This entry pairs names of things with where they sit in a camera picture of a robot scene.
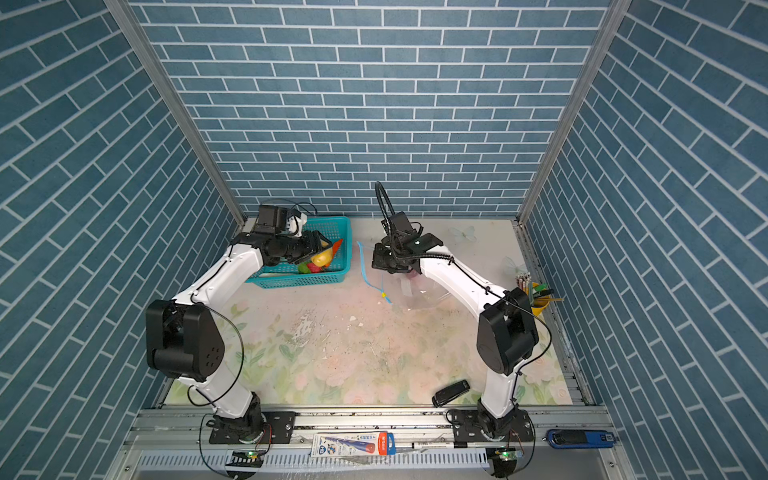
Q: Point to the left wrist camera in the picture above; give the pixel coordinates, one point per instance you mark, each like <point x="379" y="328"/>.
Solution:
<point x="280" y="221"/>

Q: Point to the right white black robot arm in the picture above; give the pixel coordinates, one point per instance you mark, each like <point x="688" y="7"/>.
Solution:
<point x="507" y="331"/>

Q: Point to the clear zip top bag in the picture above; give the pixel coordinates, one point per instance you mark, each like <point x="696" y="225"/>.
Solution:
<point x="402" y="282"/>

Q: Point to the red white blue package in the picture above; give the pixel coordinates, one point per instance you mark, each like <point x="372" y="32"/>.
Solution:
<point x="353" y="445"/>

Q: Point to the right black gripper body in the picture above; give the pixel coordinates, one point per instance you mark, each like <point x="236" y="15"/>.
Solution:
<point x="389" y="257"/>

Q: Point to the yellow pencil cup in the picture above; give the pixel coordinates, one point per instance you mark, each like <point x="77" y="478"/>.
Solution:
<point x="540" y="295"/>

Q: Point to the black remote control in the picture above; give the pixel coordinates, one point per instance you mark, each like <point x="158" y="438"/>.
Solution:
<point x="450" y="393"/>

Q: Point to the aluminium mounting rail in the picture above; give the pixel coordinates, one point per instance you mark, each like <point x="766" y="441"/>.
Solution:
<point x="431" y="443"/>

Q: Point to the orange toy carrot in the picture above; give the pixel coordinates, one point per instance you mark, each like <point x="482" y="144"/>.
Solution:
<point x="336" y="246"/>

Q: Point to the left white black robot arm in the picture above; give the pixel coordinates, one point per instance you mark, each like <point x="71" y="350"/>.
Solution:
<point x="183" y="341"/>

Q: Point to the blue black handheld tool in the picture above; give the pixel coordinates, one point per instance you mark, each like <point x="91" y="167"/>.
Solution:
<point x="580" y="439"/>

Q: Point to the teal plastic basket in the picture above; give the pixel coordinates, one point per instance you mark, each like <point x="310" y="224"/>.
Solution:
<point x="283" y="275"/>

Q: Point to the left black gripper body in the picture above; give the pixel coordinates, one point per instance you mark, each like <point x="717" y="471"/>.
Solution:
<point x="294" y="248"/>

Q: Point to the yellow toy lemon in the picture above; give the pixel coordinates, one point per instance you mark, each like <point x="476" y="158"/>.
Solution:
<point x="323" y="259"/>

